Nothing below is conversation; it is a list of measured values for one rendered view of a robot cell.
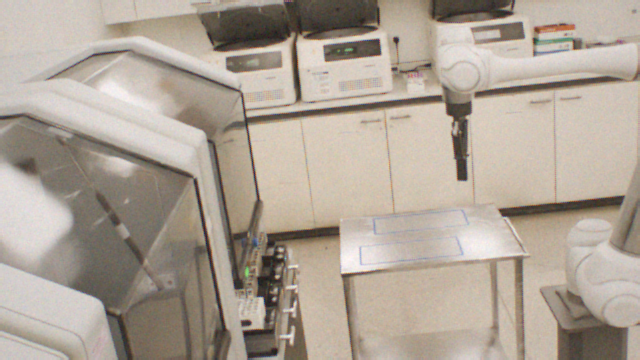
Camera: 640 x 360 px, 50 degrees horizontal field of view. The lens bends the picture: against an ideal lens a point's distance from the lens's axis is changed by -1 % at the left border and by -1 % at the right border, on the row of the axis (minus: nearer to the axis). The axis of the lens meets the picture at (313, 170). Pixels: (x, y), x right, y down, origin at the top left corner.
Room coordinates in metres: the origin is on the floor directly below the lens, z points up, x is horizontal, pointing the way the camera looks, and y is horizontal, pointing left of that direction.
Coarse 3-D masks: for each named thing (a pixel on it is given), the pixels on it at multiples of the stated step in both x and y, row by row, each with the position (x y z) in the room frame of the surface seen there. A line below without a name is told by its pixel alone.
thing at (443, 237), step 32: (352, 224) 2.42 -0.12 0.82; (384, 224) 2.38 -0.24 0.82; (416, 224) 2.34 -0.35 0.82; (448, 224) 2.30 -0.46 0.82; (480, 224) 2.27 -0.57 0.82; (512, 224) 2.31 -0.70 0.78; (352, 256) 2.15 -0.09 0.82; (384, 256) 2.12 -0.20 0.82; (416, 256) 2.09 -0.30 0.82; (448, 256) 2.05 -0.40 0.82; (480, 256) 2.02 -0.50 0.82; (512, 256) 2.00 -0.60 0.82; (352, 288) 2.46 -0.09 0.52; (352, 320) 2.04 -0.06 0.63; (352, 352) 2.05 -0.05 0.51; (384, 352) 2.35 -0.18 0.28; (416, 352) 2.32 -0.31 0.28; (448, 352) 2.29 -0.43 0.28; (480, 352) 2.26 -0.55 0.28
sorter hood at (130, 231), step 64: (0, 128) 1.40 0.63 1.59; (64, 128) 1.50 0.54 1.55; (0, 192) 1.13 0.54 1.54; (64, 192) 1.21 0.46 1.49; (128, 192) 1.30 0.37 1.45; (192, 192) 1.44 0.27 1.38; (0, 256) 0.95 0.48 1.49; (64, 256) 1.00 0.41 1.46; (128, 256) 1.06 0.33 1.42; (192, 256) 1.33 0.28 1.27; (128, 320) 0.92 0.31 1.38; (192, 320) 1.24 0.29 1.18
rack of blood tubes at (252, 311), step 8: (240, 304) 1.84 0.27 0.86; (248, 304) 1.84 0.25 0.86; (256, 304) 1.83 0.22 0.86; (240, 312) 1.79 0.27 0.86; (248, 312) 1.79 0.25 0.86; (256, 312) 1.78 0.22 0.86; (264, 312) 1.84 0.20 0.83; (240, 320) 1.84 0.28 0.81; (248, 320) 1.84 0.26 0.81; (256, 320) 1.77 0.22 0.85; (264, 320) 1.82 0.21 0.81; (248, 328) 1.77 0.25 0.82; (256, 328) 1.77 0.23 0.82
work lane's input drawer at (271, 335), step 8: (272, 312) 1.85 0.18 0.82; (272, 320) 1.80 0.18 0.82; (280, 320) 1.88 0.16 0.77; (264, 328) 1.77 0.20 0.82; (272, 328) 1.76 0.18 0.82; (280, 328) 1.86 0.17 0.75; (248, 336) 1.75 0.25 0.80; (256, 336) 1.75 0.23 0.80; (264, 336) 1.75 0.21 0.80; (272, 336) 1.75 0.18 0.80; (280, 336) 1.82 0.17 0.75; (288, 336) 1.81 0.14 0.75; (248, 344) 1.75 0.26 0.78; (256, 344) 1.75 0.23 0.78; (264, 344) 1.75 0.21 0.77; (272, 344) 1.75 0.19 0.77
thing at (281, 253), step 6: (276, 246) 2.33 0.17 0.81; (282, 246) 2.31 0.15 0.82; (276, 252) 2.26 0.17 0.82; (282, 252) 2.26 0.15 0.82; (288, 252) 2.33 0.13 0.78; (276, 258) 2.22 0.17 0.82; (282, 258) 2.22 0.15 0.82; (288, 258) 2.31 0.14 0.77; (288, 264) 2.28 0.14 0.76; (300, 264) 2.28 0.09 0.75; (288, 270) 2.25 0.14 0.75
